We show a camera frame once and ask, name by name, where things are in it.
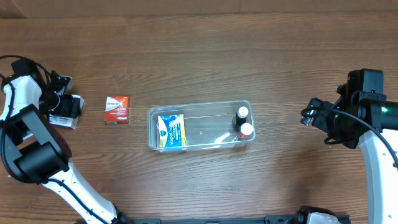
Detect white medicine box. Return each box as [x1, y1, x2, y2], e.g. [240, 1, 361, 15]
[49, 95, 85, 129]

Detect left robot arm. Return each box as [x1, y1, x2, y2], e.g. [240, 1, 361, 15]
[1, 55, 131, 223]

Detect blue Vicks VapoDrops box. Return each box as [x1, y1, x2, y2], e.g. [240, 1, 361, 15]
[157, 114, 187, 148]

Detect clear plastic container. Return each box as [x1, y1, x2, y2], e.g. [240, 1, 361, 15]
[147, 100, 256, 152]

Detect dark bottle white cap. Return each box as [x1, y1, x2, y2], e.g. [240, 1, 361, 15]
[232, 106, 249, 132]

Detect red medicine box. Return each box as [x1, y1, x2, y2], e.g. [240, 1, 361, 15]
[104, 96, 129, 124]

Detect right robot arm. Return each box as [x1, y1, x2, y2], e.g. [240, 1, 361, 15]
[300, 68, 397, 223]

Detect orange bottle white cap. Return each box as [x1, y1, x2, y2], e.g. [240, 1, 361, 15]
[238, 123, 254, 141]

